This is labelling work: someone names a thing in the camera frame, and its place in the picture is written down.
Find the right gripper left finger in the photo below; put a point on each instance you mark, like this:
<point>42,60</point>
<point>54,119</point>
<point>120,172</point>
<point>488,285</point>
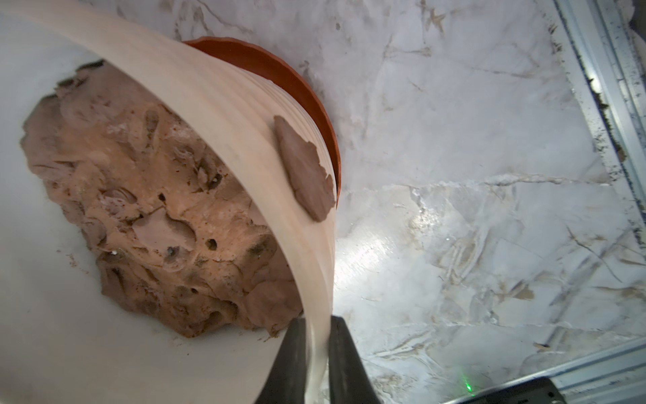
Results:
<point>286,382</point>

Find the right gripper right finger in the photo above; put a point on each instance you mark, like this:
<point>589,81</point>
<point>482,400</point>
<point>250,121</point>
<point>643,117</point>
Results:
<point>348,380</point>

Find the cream ceramic pot with soil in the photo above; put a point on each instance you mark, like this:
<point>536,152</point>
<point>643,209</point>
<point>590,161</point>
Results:
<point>148,227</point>

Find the dried mud patch front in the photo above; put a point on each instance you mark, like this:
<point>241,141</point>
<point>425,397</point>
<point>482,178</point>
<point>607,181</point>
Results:
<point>312,186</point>

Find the terracotta pot saucer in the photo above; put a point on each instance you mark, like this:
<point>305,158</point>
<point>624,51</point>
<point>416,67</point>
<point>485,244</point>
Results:
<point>255,59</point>

